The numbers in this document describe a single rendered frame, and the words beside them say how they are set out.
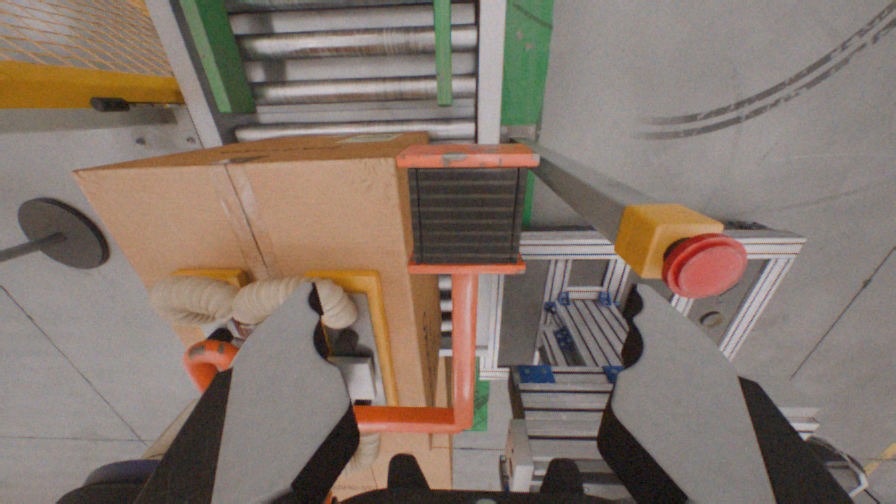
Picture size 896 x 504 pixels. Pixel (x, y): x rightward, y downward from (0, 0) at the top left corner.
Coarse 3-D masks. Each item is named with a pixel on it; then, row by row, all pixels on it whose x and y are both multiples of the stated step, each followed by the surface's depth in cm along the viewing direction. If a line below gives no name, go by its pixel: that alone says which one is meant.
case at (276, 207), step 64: (128, 192) 35; (192, 192) 35; (256, 192) 34; (320, 192) 34; (384, 192) 34; (128, 256) 39; (192, 256) 39; (256, 256) 38; (320, 256) 38; (384, 256) 38; (384, 448) 59
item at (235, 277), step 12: (168, 276) 38; (204, 276) 38; (216, 276) 38; (228, 276) 38; (240, 276) 38; (240, 288) 39; (216, 324) 41; (204, 336) 43; (216, 336) 40; (228, 336) 41
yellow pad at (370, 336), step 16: (320, 272) 38; (336, 272) 38; (352, 272) 38; (368, 272) 38; (352, 288) 38; (368, 288) 38; (368, 304) 39; (368, 320) 40; (384, 320) 41; (336, 336) 41; (352, 336) 40; (368, 336) 41; (384, 336) 42; (336, 352) 43; (352, 352) 40; (368, 352) 43; (384, 352) 43; (384, 368) 45; (384, 384) 47; (352, 400) 48; (368, 400) 46; (384, 400) 48
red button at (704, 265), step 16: (688, 240) 27; (704, 240) 26; (720, 240) 26; (736, 240) 26; (672, 256) 27; (688, 256) 27; (704, 256) 26; (720, 256) 26; (736, 256) 26; (672, 272) 28; (688, 272) 27; (704, 272) 27; (720, 272) 27; (736, 272) 27; (672, 288) 29; (688, 288) 28; (704, 288) 28; (720, 288) 28
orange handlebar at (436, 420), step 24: (456, 288) 23; (456, 312) 24; (456, 336) 25; (192, 360) 28; (216, 360) 28; (456, 360) 26; (456, 384) 28; (360, 408) 33; (384, 408) 33; (408, 408) 33; (432, 408) 33; (456, 408) 30; (408, 432) 32; (432, 432) 32; (456, 432) 32
